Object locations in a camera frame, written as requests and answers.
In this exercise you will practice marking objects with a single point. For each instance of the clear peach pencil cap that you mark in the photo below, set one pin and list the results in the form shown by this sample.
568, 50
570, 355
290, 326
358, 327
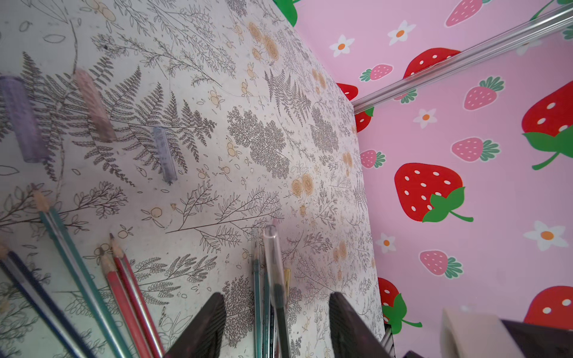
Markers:
95, 106

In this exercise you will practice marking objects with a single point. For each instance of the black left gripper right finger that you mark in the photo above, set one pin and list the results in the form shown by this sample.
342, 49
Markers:
350, 336

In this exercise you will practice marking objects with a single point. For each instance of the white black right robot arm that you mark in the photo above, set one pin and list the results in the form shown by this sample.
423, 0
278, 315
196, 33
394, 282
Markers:
481, 335

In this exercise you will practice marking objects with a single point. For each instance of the small clear lilac pencil cap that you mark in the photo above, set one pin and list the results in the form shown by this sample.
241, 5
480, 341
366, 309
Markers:
165, 156

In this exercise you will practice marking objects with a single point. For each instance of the clear purple pencil cap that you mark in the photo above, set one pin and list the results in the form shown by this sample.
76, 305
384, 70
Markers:
22, 117

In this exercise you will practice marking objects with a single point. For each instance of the red striped pencil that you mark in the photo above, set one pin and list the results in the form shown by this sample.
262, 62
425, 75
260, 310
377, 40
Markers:
124, 304
137, 300

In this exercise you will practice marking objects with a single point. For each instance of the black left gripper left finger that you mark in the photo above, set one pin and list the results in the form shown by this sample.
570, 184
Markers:
203, 336

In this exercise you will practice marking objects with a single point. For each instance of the blue pencil with clear cap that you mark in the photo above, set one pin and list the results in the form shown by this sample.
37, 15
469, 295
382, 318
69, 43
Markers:
42, 303

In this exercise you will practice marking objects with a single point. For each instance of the bundle of capped pencils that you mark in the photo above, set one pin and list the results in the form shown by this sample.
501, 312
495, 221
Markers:
270, 293

